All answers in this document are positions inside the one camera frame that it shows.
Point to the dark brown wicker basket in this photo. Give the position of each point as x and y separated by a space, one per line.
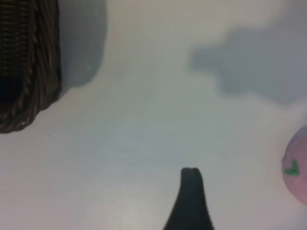
31 72

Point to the pink peach with green leaf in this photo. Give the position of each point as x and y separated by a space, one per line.
298 155

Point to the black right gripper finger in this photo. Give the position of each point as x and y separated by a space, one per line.
190 206

